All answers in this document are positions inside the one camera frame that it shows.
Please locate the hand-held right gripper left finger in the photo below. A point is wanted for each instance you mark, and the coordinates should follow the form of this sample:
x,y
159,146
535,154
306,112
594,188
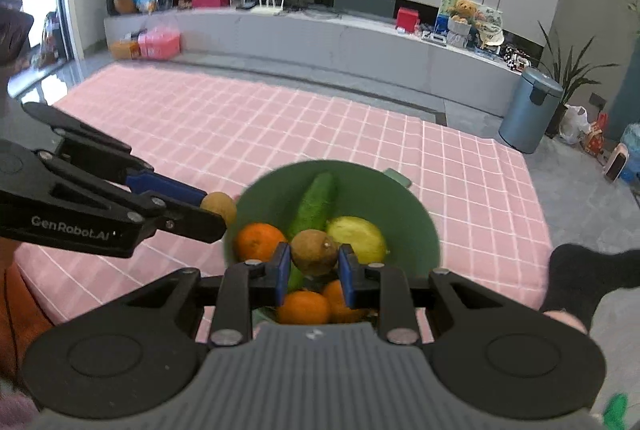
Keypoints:
x,y
282,272

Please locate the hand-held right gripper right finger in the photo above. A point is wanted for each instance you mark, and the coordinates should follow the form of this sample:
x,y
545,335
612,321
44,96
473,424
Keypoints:
x,y
346,278

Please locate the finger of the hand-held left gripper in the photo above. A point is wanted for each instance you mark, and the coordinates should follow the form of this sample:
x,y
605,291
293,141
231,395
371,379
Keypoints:
x,y
195,222
165,187

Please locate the orange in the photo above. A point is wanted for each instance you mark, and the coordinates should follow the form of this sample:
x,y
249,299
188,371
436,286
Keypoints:
x,y
256,242
335,302
302,308

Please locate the brown kiwi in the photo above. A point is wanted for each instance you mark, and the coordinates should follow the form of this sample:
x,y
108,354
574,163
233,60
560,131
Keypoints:
x,y
222,207
314,252

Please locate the large yellow-green citrus fruit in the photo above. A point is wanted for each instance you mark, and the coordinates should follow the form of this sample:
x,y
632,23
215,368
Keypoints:
x,y
360,237

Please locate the green cucumber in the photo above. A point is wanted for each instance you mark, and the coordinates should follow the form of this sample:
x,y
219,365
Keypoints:
x,y
315,202

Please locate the green colander bowl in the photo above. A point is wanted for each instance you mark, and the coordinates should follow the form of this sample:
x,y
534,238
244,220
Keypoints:
x,y
415,230

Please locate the pink checkered cloth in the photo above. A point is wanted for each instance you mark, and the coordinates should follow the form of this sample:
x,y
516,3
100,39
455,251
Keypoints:
x,y
250,125

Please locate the pink storage box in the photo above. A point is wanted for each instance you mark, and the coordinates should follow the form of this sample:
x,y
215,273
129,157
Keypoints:
x,y
159,43

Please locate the orange cardboard box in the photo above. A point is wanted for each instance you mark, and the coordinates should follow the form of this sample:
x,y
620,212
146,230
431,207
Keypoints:
x,y
124,49

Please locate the pink flat box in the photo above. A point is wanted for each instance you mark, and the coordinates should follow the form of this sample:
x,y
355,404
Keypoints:
x,y
210,0

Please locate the white marble television console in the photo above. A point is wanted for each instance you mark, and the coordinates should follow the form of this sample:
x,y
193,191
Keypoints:
x,y
325,45

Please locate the person's black sock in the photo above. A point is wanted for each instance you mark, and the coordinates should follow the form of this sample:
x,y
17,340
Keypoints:
x,y
580,275

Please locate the blue-grey pedal bin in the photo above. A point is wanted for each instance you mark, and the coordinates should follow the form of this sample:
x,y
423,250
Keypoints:
x,y
527,115

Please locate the red box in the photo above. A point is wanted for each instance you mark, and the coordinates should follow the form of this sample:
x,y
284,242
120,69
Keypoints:
x,y
406,20

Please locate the white plastic bag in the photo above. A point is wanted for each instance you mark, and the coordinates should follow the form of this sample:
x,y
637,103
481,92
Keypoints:
x,y
574,125

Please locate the black and white toy set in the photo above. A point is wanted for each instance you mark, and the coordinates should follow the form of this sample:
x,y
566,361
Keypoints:
x,y
516,57

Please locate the white hat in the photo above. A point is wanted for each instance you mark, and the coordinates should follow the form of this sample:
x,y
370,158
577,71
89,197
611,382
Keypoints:
x,y
491,36

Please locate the red gift bag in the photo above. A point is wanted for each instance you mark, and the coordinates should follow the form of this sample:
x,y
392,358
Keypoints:
x,y
595,137

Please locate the white space heater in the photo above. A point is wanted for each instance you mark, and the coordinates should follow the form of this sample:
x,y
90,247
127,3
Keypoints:
x,y
615,164

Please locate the colourful picture board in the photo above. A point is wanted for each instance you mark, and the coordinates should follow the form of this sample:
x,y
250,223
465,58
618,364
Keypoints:
x,y
490,12

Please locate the tall leafy floor plant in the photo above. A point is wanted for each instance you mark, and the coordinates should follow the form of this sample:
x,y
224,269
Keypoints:
x,y
570,70

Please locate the blue water dispenser bottle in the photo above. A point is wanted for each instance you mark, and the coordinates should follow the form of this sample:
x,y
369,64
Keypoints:
x,y
632,150

